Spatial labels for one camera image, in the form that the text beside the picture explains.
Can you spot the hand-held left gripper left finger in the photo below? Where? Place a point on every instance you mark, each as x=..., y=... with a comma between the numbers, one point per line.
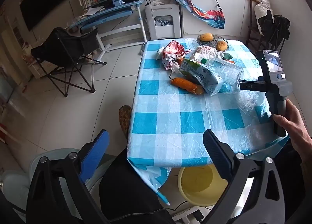
x=96, y=152

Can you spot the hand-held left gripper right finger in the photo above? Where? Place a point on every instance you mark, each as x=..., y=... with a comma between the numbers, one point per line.
x=219, y=158

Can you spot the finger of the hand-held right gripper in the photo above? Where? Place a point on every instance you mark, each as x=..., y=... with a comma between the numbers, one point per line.
x=252, y=85

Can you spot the clear plastic bottle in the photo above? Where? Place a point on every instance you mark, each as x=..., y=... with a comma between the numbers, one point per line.
x=228, y=73

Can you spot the yellow plastic basin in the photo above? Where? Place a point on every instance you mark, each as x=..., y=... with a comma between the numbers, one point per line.
x=199, y=190

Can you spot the green plush leaf piece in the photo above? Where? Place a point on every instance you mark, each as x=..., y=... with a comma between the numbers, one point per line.
x=228, y=56

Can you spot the green white drink carton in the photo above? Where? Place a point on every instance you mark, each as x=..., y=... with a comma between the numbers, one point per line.
x=202, y=77

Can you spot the white plastic bag with vegetables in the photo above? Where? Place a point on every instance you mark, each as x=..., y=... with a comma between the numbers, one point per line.
x=207, y=52

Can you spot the long orange plush carrot piece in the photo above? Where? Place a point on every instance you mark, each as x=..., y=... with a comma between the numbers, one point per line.
x=184, y=84

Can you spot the white tissue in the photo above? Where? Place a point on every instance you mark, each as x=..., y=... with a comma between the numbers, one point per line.
x=175, y=67
x=160, y=53

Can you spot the red white snack bag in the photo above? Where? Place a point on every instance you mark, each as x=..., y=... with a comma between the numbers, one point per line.
x=174, y=52

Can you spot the person's right forearm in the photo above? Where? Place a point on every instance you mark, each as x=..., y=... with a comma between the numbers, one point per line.
x=306, y=185

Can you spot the person's right hand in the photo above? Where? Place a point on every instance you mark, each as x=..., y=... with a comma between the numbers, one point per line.
x=298, y=131

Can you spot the pale green plastic stool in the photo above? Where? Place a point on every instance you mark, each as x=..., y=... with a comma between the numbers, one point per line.
x=56, y=152

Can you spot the brown patterned slipper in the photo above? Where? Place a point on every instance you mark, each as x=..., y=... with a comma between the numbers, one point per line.
x=124, y=119

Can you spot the blue white checked tablecloth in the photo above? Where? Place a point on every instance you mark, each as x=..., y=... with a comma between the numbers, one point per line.
x=195, y=121

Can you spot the person's black pants leg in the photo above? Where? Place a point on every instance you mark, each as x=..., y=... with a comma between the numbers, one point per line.
x=126, y=190

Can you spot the plain yellow mango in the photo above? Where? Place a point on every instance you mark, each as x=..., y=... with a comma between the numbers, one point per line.
x=221, y=45

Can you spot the folded black chair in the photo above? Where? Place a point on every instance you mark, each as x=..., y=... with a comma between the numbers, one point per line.
x=277, y=26

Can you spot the glass plate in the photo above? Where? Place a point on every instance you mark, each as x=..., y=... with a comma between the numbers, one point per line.
x=213, y=43

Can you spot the dark wooden chair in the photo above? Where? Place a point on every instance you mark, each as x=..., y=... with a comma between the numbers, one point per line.
x=251, y=19

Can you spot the white power strip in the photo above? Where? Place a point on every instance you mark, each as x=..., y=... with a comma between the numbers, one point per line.
x=185, y=215

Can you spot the yellow mango with dark spot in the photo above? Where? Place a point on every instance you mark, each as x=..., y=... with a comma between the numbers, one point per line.
x=206, y=37

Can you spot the colourful printed sling bag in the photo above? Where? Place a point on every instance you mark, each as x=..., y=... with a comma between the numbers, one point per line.
x=207, y=16

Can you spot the white cabinet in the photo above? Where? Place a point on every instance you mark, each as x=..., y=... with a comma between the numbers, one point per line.
x=234, y=2

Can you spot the white plastic stool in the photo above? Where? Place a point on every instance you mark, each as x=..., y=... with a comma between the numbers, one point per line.
x=163, y=21

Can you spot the black folding camp chair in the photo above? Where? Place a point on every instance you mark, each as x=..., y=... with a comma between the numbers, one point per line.
x=63, y=43

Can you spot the white cloth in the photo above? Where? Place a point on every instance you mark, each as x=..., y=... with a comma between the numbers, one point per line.
x=159, y=2

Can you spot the blue tilting study desk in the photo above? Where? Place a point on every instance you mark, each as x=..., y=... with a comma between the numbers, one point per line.
x=107, y=13

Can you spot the white papers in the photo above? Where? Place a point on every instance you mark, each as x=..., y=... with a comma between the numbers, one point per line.
x=93, y=10

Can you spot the blue pencil sharpener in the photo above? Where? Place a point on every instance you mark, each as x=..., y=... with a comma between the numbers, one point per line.
x=118, y=2

